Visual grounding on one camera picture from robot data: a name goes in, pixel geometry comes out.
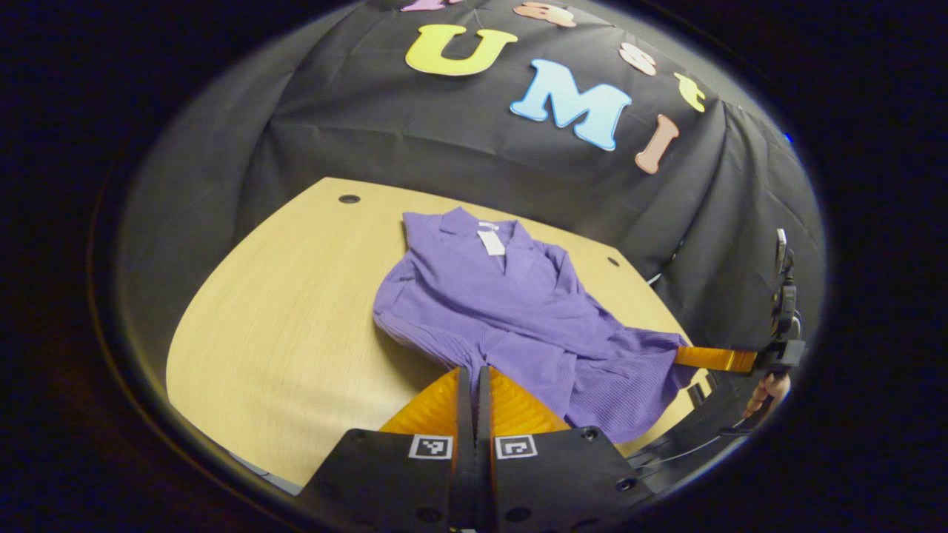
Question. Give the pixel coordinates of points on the black backdrop cloth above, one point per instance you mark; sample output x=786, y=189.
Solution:
x=370, y=126

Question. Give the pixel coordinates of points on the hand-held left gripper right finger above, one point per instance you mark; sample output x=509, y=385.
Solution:
x=483, y=444

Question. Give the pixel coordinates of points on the purple collared shirt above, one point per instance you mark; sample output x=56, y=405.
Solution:
x=503, y=311

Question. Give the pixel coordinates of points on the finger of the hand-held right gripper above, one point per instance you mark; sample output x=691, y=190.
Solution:
x=715, y=359

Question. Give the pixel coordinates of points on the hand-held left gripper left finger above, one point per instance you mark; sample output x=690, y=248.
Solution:
x=464, y=444

